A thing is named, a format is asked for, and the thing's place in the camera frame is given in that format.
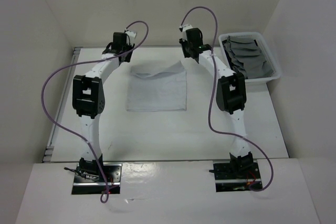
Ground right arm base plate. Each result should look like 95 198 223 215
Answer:
209 162 263 193

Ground grey skirts in basket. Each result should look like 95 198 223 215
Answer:
223 36 273 79

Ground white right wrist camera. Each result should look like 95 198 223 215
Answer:
179 24 193 41

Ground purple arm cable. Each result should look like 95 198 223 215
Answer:
179 6 275 191
41 21 150 204

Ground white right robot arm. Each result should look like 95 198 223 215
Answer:
179 24 254 178

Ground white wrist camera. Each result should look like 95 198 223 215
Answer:
124 29 137 40
179 24 193 41

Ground white skirt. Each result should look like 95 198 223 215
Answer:
126 61 187 112

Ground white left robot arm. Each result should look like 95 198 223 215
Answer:
72 29 137 182

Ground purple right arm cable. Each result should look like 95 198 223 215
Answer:
179 6 275 191

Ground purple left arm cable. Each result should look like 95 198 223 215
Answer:
41 21 150 204

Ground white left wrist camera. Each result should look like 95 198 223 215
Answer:
124 29 137 40

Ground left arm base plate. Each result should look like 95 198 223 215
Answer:
71 163 123 195

